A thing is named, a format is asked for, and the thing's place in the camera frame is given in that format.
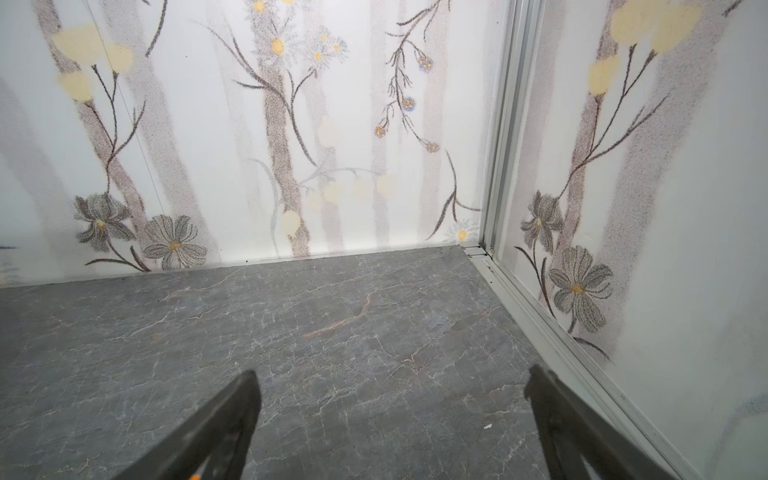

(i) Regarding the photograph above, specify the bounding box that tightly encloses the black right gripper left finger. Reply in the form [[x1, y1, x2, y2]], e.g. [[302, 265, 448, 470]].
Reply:
[[116, 370, 262, 479]]

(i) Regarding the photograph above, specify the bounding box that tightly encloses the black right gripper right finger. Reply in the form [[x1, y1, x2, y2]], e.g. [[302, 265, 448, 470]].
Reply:
[[524, 364, 672, 479]]

